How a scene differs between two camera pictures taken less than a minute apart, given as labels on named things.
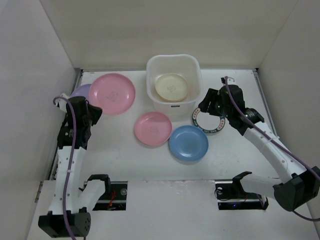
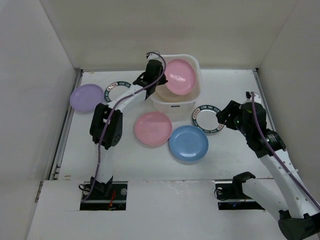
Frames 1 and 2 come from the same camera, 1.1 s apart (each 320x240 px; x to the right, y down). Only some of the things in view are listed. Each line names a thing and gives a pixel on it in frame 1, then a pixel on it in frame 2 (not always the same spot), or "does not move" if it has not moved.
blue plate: [188, 143] does not move
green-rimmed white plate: [206, 122] does not move
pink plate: [153, 128] does not move
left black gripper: [98, 111] -> [163, 80]
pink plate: [113, 93] -> [180, 75]
